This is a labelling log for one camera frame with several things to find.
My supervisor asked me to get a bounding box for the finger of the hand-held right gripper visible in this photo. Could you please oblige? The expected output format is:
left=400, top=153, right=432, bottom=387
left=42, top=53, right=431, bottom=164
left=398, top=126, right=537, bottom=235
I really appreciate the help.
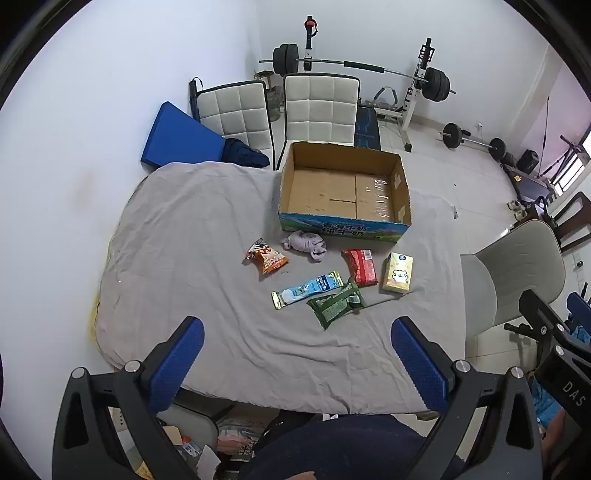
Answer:
left=518, top=290, right=573, bottom=354
left=566, top=292, right=591, bottom=344

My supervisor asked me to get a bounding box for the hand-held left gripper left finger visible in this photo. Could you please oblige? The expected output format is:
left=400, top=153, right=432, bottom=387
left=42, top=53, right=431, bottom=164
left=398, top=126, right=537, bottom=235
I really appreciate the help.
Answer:
left=52, top=316, right=206, bottom=480

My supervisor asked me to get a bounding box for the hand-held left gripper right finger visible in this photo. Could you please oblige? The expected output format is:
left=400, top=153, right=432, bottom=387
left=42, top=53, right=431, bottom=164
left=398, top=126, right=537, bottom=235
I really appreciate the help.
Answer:
left=391, top=316, right=544, bottom=480

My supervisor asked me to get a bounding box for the yellow tissue pack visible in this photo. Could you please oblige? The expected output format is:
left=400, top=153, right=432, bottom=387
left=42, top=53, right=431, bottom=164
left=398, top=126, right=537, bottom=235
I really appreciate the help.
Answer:
left=381, top=252, right=415, bottom=295

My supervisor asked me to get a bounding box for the green soft packet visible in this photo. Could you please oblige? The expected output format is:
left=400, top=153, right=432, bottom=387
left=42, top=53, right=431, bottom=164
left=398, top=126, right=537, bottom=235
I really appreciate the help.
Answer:
left=307, top=278, right=368, bottom=330

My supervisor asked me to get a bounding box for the red soft packet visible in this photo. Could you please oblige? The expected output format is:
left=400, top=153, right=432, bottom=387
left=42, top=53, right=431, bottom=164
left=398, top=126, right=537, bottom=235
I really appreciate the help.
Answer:
left=342, top=248, right=379, bottom=288

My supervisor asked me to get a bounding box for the orange snack packet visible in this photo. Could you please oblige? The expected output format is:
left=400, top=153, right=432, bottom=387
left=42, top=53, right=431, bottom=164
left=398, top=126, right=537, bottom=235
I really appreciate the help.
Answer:
left=245, top=238, right=291, bottom=281

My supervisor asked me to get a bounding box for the long blue white packet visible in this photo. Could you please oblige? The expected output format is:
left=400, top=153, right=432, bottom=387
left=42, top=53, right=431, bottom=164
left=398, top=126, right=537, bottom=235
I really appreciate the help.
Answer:
left=271, top=271, right=344, bottom=311

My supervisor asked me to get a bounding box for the grey cloth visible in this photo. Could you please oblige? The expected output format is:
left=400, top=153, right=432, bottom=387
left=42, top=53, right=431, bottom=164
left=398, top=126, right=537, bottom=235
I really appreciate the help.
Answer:
left=281, top=231, right=329, bottom=264

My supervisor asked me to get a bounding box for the cardboard box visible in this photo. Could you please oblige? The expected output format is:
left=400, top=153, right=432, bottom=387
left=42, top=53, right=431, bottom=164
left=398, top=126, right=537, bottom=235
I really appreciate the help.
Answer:
left=278, top=141, right=413, bottom=244

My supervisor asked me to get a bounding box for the person's right forearm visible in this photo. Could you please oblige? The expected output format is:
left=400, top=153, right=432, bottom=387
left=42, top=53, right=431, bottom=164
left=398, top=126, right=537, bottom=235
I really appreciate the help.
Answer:
left=543, top=408, right=574, bottom=462

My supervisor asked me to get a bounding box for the grey shell chair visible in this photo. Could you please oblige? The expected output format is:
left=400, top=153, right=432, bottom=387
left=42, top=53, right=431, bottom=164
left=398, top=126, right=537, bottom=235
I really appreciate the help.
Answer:
left=460, top=220, right=567, bottom=354

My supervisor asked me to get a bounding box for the grey stool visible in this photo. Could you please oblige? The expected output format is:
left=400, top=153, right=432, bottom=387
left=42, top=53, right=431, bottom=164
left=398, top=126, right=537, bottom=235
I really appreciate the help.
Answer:
left=157, top=401, right=236, bottom=457

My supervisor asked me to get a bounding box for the brown wooden chair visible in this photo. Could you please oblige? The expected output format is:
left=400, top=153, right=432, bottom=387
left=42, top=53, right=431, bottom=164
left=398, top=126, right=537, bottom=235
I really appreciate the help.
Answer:
left=549, top=191, right=591, bottom=253

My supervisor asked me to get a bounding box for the grey table sheet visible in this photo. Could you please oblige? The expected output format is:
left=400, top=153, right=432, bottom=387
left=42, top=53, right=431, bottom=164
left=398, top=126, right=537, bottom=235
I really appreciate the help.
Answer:
left=94, top=161, right=468, bottom=416

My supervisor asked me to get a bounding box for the pile of papers and packets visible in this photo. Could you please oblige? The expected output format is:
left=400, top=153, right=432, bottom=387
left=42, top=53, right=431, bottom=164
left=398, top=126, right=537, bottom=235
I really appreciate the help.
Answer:
left=134, top=418, right=273, bottom=480

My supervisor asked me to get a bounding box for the person's dark blue clothing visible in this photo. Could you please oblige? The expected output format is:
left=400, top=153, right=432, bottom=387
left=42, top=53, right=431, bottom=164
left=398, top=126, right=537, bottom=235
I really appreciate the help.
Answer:
left=238, top=412, right=465, bottom=480

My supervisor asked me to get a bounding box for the black tripod stand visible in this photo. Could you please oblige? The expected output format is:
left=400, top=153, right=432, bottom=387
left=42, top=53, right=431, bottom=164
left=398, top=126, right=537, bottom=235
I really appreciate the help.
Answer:
left=539, top=134, right=588, bottom=182

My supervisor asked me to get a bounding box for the black speaker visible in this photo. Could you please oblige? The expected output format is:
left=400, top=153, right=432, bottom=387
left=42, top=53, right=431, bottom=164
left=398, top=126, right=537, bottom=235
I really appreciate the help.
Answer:
left=516, top=150, right=540, bottom=175

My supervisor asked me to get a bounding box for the short barbell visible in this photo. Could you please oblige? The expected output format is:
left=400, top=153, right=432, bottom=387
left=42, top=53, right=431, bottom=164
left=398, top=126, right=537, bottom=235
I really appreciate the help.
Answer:
left=438, top=122, right=508, bottom=162

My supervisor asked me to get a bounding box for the dark blue garment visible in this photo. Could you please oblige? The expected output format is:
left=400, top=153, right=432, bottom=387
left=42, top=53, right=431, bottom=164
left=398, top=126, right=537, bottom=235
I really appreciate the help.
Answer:
left=222, top=138, right=271, bottom=169

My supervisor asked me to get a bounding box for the blue foam mat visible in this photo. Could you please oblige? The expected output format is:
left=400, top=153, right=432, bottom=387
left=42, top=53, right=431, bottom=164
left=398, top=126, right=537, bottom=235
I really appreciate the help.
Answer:
left=140, top=102, right=228, bottom=174

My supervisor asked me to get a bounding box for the white weight bench rack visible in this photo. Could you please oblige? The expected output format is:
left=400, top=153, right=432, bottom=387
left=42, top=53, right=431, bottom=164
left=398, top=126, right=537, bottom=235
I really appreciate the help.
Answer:
left=302, top=15, right=435, bottom=153

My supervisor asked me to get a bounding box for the white padded chair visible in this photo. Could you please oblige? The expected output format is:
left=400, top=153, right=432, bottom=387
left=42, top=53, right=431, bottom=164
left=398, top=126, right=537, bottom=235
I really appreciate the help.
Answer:
left=282, top=73, right=361, bottom=154
left=196, top=80, right=276, bottom=170

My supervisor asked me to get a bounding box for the long barbell with black plates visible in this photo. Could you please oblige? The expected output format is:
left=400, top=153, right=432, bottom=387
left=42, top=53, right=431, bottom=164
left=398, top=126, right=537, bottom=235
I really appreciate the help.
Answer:
left=258, top=43, right=458, bottom=103

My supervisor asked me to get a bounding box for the grey exercise handle bar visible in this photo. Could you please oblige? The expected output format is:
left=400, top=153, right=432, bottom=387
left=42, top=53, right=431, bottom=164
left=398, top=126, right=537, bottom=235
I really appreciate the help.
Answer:
left=373, top=86, right=403, bottom=112

